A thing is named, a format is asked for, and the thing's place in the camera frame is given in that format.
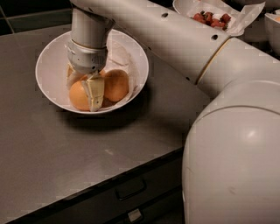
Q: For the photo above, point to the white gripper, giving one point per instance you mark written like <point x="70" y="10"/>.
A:
<point x="85" y="59"/>

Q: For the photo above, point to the orange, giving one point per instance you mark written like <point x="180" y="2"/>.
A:
<point x="78" y="96"/>
<point x="116" y="85"/>
<point x="101" y="73"/>

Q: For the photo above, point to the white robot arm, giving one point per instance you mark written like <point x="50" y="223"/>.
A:
<point x="231" y="162"/>

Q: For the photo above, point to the large white bowl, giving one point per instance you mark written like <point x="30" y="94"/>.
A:
<point x="51" y="70"/>

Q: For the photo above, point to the white paper napkin in bowl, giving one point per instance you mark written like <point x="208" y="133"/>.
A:
<point x="119" y="58"/>

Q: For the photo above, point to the white bowl with strawberries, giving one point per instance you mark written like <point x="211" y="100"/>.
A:
<point x="182" y="5"/>

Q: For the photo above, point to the white bowl at right edge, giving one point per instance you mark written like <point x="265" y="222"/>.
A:
<point x="272" y="28"/>

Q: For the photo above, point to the upper left dark drawer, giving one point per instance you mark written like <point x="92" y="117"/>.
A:
<point x="126" y="193"/>

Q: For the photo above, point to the dark drawer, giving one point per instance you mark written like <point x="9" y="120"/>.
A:
<point x="164" y="209"/>
<point x="126" y="193"/>

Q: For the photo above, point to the red strawberries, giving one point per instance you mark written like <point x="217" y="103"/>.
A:
<point x="208" y="18"/>

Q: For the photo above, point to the lower dark drawer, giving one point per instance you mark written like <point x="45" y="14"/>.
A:
<point x="164" y="209"/>

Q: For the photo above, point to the white paper under strawberries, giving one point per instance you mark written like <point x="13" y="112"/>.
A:
<point x="248" y="14"/>

